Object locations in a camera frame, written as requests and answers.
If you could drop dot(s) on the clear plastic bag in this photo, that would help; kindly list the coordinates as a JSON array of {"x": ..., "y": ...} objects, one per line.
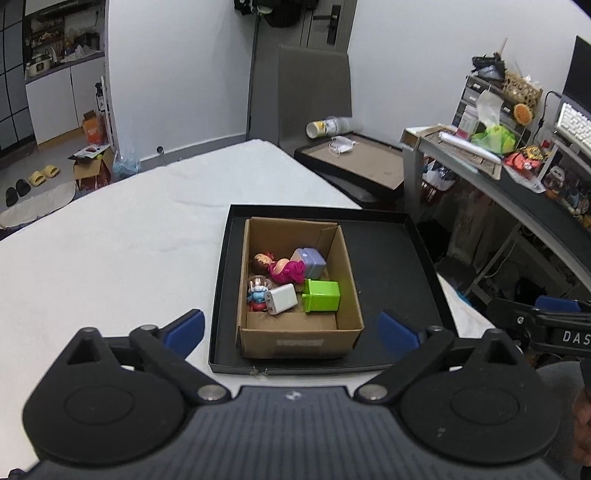
[{"x": 124, "y": 166}]

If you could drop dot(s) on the dark glass sliding door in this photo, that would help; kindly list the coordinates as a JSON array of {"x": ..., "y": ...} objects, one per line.
[{"x": 9, "y": 92}]

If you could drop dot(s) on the black monitor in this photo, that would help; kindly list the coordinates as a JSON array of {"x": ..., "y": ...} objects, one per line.
[{"x": 579, "y": 69}]

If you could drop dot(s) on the silver foil roll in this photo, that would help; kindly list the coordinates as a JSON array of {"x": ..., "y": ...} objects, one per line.
[{"x": 466, "y": 145}]

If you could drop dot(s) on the plastic bottle with cup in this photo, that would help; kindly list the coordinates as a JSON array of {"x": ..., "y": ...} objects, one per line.
[{"x": 323, "y": 128}]

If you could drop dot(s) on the black upright pole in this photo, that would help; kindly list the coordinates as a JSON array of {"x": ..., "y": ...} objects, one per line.
[{"x": 254, "y": 69}]

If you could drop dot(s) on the red snack packet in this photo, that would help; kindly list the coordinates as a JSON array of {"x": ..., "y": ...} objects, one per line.
[{"x": 519, "y": 159}]

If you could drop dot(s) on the open cardboard box with papers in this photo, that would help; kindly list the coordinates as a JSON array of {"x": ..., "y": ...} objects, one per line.
[{"x": 92, "y": 168}]

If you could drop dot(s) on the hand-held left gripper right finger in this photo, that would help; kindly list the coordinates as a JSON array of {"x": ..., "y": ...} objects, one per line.
[{"x": 397, "y": 330}]

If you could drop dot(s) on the brown cardboard box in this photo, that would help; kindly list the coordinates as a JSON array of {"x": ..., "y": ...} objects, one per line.
[{"x": 300, "y": 339}]

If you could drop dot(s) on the purple plastic cube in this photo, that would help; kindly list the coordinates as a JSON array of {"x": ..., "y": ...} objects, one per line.
[{"x": 309, "y": 261}]

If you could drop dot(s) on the white plug adapter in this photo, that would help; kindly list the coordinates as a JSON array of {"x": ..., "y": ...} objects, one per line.
[{"x": 281, "y": 299}]

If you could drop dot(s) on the white keyboard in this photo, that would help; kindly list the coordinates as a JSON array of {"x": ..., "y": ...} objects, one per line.
[{"x": 575, "y": 124}]

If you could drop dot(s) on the black door lock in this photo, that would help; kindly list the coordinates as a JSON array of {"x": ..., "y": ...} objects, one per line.
[{"x": 333, "y": 23}]

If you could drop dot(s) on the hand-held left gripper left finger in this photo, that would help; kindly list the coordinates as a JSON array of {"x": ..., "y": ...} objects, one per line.
[{"x": 184, "y": 330}]

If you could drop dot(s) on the green plastic bag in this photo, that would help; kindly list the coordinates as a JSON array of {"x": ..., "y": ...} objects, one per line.
[{"x": 496, "y": 137}]

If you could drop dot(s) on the green plastic cube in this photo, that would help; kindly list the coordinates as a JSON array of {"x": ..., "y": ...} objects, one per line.
[{"x": 322, "y": 295}]

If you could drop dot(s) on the grey upright panel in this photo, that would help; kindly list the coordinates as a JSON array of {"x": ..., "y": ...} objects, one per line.
[{"x": 314, "y": 92}]

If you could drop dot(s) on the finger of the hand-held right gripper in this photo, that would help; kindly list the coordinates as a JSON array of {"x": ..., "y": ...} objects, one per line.
[{"x": 556, "y": 303}]

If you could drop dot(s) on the small clear toy mug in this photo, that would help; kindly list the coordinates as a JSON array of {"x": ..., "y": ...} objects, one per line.
[{"x": 257, "y": 280}]

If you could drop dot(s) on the orange cardboard box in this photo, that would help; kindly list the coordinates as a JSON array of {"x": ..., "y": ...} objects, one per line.
[{"x": 92, "y": 129}]

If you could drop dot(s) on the person's grey clothing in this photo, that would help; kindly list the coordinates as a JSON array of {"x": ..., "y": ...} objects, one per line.
[{"x": 558, "y": 415}]

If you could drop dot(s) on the black tray with brown liner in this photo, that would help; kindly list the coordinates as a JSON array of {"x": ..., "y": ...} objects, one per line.
[{"x": 364, "y": 166}]

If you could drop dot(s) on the pink bear toy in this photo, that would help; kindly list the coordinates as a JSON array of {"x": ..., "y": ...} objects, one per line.
[{"x": 288, "y": 272}]

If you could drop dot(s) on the orange round toy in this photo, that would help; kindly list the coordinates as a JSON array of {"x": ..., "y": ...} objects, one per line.
[{"x": 522, "y": 113}]

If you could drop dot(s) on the wicker basket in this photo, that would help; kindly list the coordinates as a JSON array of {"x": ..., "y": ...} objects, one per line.
[{"x": 521, "y": 87}]

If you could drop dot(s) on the white floor mat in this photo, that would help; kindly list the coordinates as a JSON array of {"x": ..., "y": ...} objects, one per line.
[{"x": 41, "y": 203}]

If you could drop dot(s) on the black shallow tray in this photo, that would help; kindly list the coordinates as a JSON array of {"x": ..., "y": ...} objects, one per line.
[{"x": 392, "y": 258}]

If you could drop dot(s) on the white rice cooker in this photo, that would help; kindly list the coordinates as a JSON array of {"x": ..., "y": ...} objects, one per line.
[{"x": 36, "y": 64}]

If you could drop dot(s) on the yellow slipper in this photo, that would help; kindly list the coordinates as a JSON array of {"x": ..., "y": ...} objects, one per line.
[
  {"x": 50, "y": 171},
  {"x": 36, "y": 178}
]

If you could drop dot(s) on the grey door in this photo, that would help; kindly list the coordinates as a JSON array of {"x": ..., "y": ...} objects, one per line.
[{"x": 318, "y": 27}]

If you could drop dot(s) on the grey desk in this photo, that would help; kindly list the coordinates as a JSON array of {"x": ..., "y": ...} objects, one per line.
[{"x": 531, "y": 203}]

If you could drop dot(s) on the white plastic bag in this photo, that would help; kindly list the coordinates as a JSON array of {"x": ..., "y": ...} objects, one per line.
[{"x": 487, "y": 104}]

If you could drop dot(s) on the grey desktop drawer organiser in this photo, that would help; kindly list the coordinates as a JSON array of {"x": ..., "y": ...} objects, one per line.
[{"x": 471, "y": 94}]

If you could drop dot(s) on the white face mask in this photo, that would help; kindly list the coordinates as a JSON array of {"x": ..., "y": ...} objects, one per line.
[{"x": 341, "y": 145}]

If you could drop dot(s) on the blue figure toy white hat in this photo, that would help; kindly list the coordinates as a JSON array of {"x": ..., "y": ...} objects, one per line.
[{"x": 258, "y": 299}]

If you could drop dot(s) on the white kitchen cabinet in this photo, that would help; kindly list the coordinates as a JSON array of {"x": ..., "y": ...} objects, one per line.
[{"x": 55, "y": 97}]

